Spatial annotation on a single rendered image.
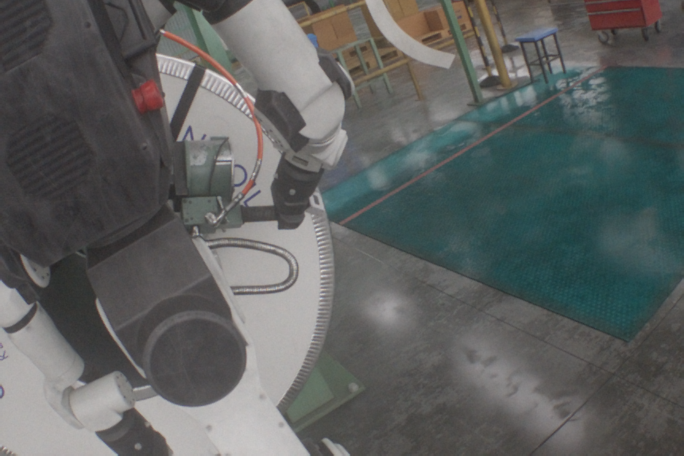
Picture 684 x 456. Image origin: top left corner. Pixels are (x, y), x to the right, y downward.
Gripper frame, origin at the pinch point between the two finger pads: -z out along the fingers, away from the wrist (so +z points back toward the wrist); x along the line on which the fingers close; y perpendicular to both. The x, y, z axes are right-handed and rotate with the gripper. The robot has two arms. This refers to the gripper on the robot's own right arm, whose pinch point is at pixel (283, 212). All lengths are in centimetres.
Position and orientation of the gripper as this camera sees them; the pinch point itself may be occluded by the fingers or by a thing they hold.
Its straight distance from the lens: 120.5
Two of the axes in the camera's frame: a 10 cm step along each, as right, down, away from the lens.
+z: 3.2, -5.4, -7.7
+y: -9.1, 0.5, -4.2
